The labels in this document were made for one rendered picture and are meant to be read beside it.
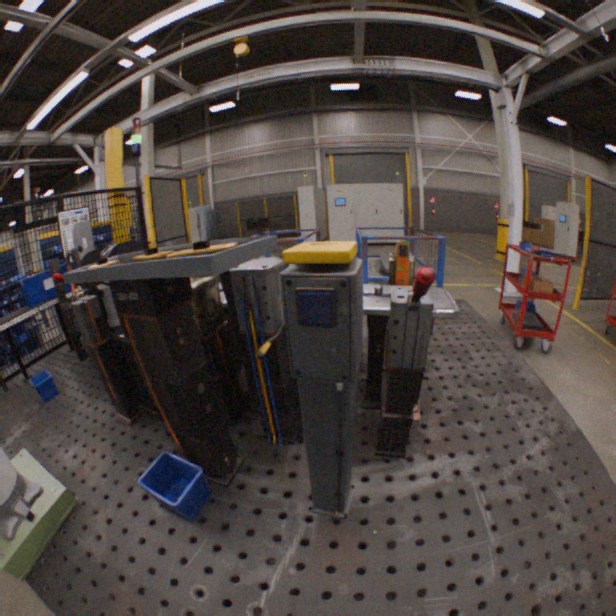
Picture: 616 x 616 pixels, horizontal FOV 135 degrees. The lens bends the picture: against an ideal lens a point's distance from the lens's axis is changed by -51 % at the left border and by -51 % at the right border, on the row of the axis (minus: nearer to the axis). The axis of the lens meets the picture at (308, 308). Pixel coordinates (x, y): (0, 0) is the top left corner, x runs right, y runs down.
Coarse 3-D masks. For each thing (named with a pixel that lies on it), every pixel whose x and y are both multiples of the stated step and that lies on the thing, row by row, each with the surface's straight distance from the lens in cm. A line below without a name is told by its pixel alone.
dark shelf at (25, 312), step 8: (56, 296) 143; (72, 296) 144; (40, 304) 139; (48, 304) 140; (16, 312) 150; (24, 312) 137; (32, 312) 138; (0, 320) 150; (8, 320) 136; (16, 320) 136; (0, 328) 135
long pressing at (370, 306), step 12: (372, 288) 65; (384, 288) 65; (432, 288) 68; (372, 300) 57; (384, 300) 57; (444, 300) 60; (372, 312) 52; (384, 312) 52; (444, 312) 53; (456, 312) 55
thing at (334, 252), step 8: (296, 248) 24; (304, 248) 24; (312, 248) 23; (320, 248) 23; (328, 248) 23; (336, 248) 23; (344, 248) 22; (352, 248) 23; (288, 256) 23; (296, 256) 23; (304, 256) 23; (312, 256) 22; (320, 256) 22; (328, 256) 22; (336, 256) 22; (344, 256) 22; (352, 256) 23; (312, 264) 25; (320, 264) 24; (328, 264) 24; (336, 264) 25
